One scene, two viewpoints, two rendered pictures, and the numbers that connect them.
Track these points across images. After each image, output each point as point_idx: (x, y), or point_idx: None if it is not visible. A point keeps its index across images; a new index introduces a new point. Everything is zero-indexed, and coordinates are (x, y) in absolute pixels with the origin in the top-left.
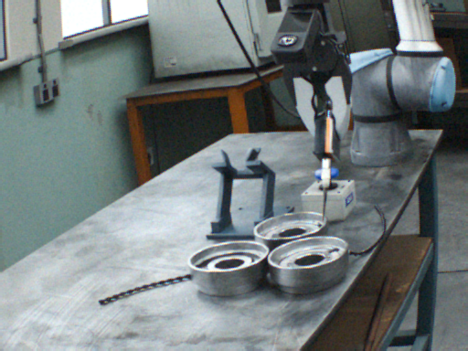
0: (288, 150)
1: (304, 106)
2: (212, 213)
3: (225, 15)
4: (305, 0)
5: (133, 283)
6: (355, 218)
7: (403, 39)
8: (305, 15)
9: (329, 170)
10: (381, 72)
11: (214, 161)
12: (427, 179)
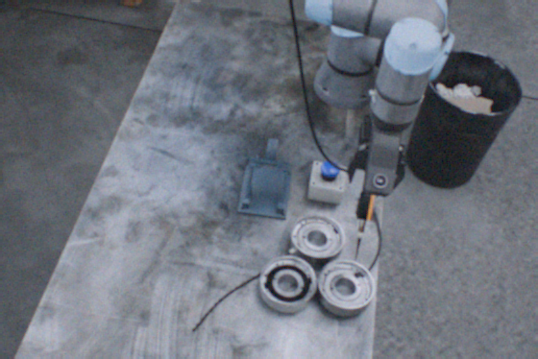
0: (249, 52)
1: (356, 185)
2: (226, 167)
3: (305, 95)
4: (398, 129)
5: (207, 292)
6: (347, 201)
7: None
8: (393, 143)
9: (364, 227)
10: (375, 43)
11: (186, 59)
12: None
